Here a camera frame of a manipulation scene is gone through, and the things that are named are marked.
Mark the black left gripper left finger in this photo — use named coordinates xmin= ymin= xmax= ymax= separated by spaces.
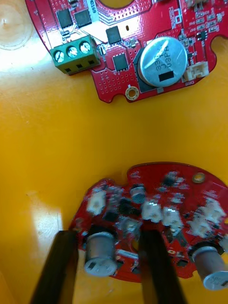
xmin=29 ymin=229 xmax=79 ymax=304

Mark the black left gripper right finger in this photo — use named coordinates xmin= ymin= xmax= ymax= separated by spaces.
xmin=138 ymin=229 xmax=188 ymax=304

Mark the round red circuit board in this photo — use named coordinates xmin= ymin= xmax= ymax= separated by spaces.
xmin=68 ymin=162 xmax=228 ymax=291
xmin=24 ymin=0 xmax=228 ymax=104

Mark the yellow-orange plastic bin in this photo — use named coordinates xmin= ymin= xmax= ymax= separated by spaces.
xmin=0 ymin=0 xmax=228 ymax=304

